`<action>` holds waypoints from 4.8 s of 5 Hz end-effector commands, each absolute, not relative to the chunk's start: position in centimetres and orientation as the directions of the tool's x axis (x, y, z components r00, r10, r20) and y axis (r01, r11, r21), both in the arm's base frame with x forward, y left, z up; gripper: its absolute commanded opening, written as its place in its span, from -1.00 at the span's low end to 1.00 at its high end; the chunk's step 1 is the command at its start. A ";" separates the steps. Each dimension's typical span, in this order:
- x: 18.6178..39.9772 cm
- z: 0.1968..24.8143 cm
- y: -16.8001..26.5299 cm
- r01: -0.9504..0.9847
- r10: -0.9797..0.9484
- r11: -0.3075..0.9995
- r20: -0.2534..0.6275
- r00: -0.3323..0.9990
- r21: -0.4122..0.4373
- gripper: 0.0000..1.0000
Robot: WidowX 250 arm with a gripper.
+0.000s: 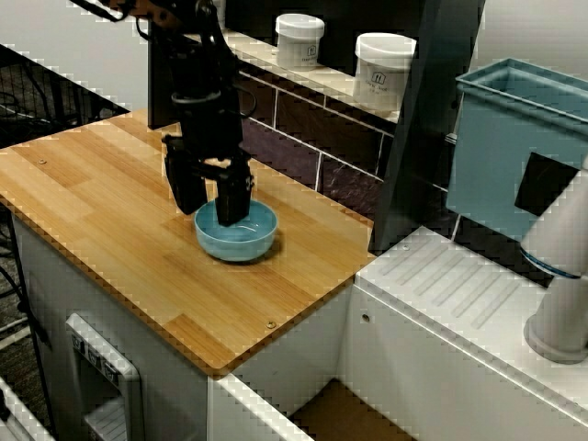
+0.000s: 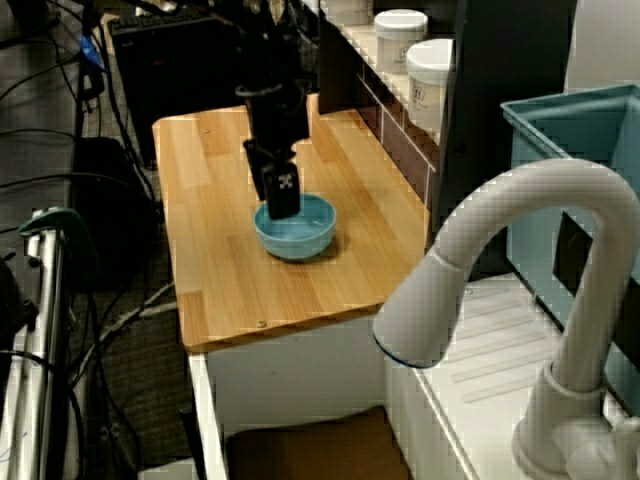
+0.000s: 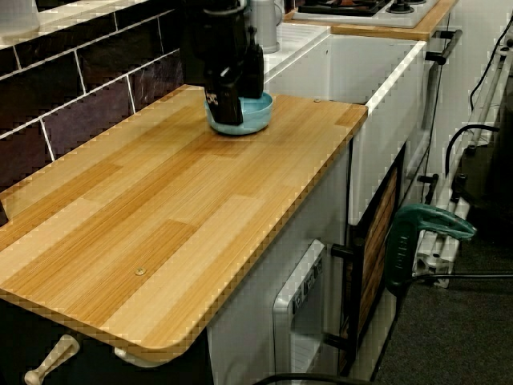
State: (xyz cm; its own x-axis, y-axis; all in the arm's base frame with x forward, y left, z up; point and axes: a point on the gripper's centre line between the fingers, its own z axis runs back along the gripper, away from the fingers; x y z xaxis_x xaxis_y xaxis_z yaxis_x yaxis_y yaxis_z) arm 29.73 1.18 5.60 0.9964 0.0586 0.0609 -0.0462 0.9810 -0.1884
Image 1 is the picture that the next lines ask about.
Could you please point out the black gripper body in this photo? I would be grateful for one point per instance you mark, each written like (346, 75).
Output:
(211, 128)

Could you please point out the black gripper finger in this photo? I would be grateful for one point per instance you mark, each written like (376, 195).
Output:
(232, 202)
(186, 188)

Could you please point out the light blue bowl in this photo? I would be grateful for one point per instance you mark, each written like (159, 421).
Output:
(239, 248)

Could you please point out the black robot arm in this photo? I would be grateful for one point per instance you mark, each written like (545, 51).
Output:
(193, 55)

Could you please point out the white lidded jar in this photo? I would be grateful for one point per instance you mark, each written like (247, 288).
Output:
(298, 46)
(381, 78)
(220, 11)

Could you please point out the white toy kitchen cabinet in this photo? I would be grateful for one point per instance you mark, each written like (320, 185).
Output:
(170, 381)

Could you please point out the dark tall pillar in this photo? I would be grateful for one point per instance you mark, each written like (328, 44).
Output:
(432, 115)

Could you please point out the white toy kitchen sink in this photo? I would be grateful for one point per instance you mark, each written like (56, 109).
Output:
(413, 367)

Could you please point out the teal plastic bin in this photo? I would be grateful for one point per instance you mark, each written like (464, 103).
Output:
(487, 161)

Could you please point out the pale grey toy faucet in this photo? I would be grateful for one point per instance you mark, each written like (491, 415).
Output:
(560, 248)

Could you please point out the aluminium frame rail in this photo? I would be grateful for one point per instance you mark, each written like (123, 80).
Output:
(14, 413)

